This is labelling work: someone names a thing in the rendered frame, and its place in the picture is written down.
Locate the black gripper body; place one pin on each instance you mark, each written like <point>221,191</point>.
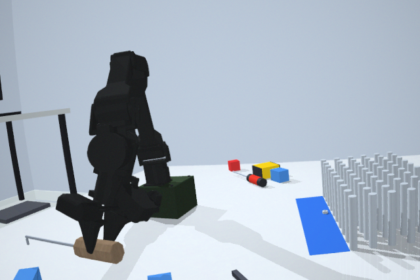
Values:
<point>83,209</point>

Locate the blue rectangular block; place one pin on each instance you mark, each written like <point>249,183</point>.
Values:
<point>28,274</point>
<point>164,276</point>
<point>279,175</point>

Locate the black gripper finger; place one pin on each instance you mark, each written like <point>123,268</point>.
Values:
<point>90,232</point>
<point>114,225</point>

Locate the blue flat strip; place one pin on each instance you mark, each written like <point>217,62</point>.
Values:
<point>322,234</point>

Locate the small red cube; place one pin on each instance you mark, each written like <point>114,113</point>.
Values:
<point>234,165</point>

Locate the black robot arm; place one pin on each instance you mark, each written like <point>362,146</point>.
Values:
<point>117,111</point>

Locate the red and black screwdriver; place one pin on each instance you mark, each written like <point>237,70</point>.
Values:
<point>254,179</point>

